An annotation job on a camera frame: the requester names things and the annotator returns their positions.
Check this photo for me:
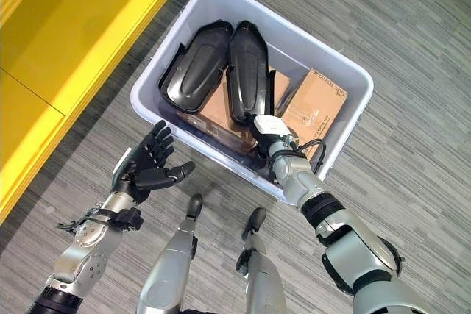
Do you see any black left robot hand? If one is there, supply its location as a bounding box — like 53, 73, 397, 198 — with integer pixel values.
111, 119, 196, 205

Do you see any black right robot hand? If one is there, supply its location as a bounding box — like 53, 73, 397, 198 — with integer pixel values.
248, 114, 291, 160

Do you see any narrow black sole-shaped part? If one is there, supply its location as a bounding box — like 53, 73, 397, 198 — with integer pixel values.
224, 20, 277, 127

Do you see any plain brown cardboard box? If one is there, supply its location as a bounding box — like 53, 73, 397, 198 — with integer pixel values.
175, 67, 292, 153

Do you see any printed brown cardboard box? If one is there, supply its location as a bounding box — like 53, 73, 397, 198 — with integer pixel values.
280, 68, 350, 163

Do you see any pale grey plastic box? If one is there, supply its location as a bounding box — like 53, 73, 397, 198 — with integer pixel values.
130, 0, 375, 206

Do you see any yellow metal shelf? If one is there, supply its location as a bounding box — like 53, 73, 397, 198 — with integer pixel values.
0, 0, 207, 225

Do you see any wide black sole-shaped part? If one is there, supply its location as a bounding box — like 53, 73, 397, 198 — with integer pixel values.
157, 19, 233, 115

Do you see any silver left robot leg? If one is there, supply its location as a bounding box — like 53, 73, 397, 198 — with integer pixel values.
135, 193, 204, 314

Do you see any silver robot leg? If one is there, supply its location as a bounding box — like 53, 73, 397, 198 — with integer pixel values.
135, 193, 204, 314
235, 207, 288, 314

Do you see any silver right robot leg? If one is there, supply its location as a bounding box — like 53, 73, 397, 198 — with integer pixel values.
235, 207, 288, 314

